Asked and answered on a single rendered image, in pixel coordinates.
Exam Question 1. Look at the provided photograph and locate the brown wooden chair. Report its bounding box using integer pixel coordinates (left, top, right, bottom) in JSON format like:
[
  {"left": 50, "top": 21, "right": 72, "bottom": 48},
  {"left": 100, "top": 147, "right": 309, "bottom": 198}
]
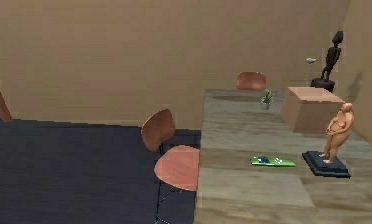
[
  {"left": 141, "top": 108, "right": 201, "bottom": 224},
  {"left": 235, "top": 71, "right": 267, "bottom": 92},
  {"left": 0, "top": 79, "right": 13, "bottom": 123}
]

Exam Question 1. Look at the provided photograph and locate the small potted green plant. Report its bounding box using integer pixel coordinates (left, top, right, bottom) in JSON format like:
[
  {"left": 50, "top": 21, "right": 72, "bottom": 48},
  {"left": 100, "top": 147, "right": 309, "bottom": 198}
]
[{"left": 260, "top": 88, "right": 275, "bottom": 111}]

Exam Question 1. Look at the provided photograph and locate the grey wooden table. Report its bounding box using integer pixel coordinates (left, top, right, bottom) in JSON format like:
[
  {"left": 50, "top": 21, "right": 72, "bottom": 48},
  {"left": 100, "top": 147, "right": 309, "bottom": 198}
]
[{"left": 193, "top": 88, "right": 372, "bottom": 224}]

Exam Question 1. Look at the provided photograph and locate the green flat book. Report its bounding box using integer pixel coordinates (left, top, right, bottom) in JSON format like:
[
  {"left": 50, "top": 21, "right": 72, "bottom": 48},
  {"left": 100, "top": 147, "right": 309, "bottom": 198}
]
[{"left": 249, "top": 155, "right": 296, "bottom": 168}]

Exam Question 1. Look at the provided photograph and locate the tan cardboard box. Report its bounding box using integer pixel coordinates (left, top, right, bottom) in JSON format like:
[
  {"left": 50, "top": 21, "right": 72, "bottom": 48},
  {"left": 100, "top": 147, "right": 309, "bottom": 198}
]
[{"left": 281, "top": 86, "right": 346, "bottom": 135}]

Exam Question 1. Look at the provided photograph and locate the orange figure statue dark base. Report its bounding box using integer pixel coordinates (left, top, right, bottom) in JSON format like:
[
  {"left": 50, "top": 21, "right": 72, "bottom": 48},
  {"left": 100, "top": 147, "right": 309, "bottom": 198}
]
[{"left": 301, "top": 102, "right": 355, "bottom": 180}]

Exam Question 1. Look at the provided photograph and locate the black figure statue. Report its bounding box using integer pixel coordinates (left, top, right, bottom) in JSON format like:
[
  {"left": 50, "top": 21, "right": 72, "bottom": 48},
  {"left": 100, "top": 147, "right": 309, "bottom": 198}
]
[{"left": 310, "top": 30, "right": 345, "bottom": 93}]

